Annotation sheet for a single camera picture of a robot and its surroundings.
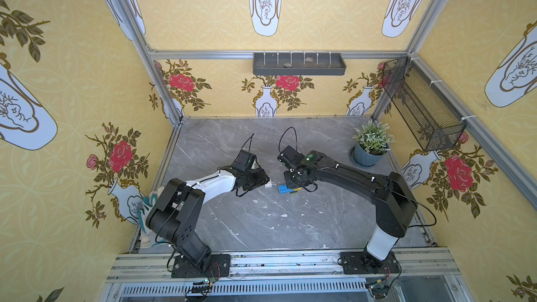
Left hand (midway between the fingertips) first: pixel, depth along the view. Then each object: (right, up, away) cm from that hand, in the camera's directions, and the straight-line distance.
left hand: (269, 180), depth 92 cm
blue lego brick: (+7, -3, -4) cm, 8 cm away
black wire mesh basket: (+66, +26, -8) cm, 71 cm away
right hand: (+10, -2, -5) cm, 11 cm away
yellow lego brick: (+11, 0, -16) cm, 19 cm away
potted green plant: (+44, +18, -4) cm, 47 cm away
